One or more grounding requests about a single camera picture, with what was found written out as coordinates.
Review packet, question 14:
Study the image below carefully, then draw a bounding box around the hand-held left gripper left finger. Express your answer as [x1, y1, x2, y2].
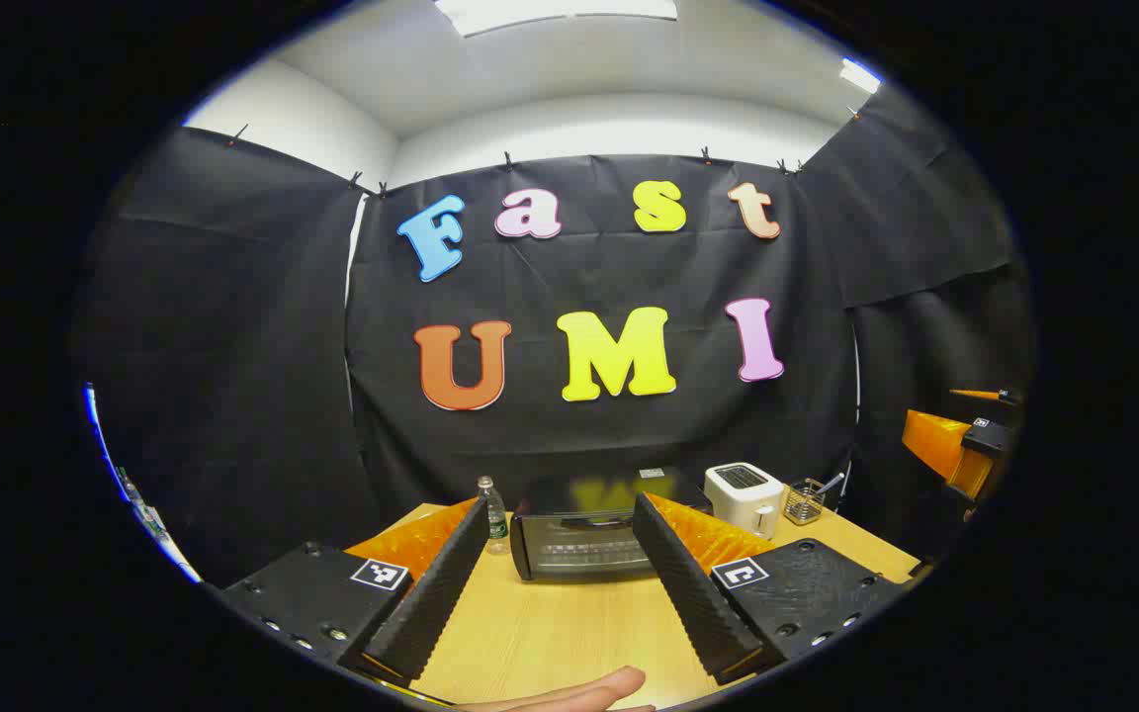
[219, 494, 491, 688]

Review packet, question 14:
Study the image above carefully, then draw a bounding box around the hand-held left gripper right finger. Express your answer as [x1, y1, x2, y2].
[632, 491, 912, 686]

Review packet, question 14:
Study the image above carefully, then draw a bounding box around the black electric oven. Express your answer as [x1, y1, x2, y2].
[510, 475, 714, 582]

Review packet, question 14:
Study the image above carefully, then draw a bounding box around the clear plastic water bottle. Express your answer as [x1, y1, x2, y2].
[476, 476, 511, 555]

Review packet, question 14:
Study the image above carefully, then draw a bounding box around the white toaster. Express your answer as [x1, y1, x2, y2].
[704, 462, 788, 540]

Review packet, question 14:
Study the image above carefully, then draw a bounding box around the clear utensil holder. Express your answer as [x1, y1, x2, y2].
[784, 479, 826, 525]

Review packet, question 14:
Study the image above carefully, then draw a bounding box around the black backdrop cloth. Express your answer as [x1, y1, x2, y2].
[75, 84, 1035, 584]

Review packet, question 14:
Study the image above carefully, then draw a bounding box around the small ceiling light panel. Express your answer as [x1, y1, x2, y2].
[838, 57, 883, 96]

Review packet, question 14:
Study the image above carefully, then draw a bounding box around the large ceiling light panel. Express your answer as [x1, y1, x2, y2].
[434, 0, 679, 38]

